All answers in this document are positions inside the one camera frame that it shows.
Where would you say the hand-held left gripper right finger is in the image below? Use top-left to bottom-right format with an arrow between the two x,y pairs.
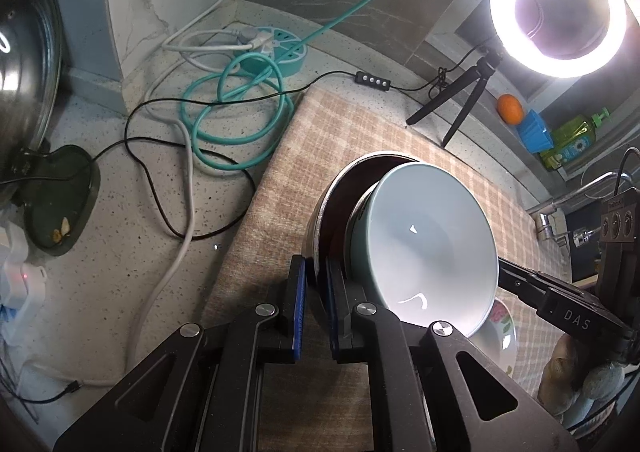
325,257 -> 578,452

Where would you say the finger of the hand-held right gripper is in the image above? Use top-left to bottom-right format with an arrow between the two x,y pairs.
496,257 -> 630,364

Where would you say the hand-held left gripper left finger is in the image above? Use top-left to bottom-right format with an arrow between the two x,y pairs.
52,254 -> 308,452

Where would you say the large stainless steel bowl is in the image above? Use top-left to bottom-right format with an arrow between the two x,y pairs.
302,151 -> 418,337

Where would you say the rose print white plate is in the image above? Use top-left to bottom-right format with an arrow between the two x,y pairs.
467,299 -> 517,378

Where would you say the pale blue ceramic bowl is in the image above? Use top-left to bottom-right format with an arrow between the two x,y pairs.
345,162 -> 500,339

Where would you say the chrome kitchen faucet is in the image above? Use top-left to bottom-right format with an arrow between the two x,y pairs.
525,169 -> 631,245

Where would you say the green dish soap bottle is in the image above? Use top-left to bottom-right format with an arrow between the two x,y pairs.
539,106 -> 612,173

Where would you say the blue ribbed cup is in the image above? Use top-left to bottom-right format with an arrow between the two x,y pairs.
516,109 -> 553,155

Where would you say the orange fruit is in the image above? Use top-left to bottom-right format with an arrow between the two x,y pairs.
496,94 -> 524,126

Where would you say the plaid table cloth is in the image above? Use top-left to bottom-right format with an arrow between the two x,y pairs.
202,82 -> 573,452

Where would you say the round teal power strip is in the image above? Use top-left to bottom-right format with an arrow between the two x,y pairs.
235,24 -> 307,77

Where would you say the dark green dish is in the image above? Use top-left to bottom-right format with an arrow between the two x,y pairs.
22,144 -> 101,257

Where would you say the steel pot lid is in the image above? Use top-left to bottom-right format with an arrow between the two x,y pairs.
0,0 -> 63,183

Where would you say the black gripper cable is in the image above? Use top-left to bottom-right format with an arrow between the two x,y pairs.
619,147 -> 640,197

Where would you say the teal power cable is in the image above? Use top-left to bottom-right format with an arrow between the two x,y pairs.
181,0 -> 436,170

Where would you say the thin black cable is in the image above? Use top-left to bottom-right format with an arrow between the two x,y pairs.
0,379 -> 81,405

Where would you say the black ring light cable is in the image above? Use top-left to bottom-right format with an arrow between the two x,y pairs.
92,46 -> 493,240

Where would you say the white ring light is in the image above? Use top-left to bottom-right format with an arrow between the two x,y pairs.
489,0 -> 628,78

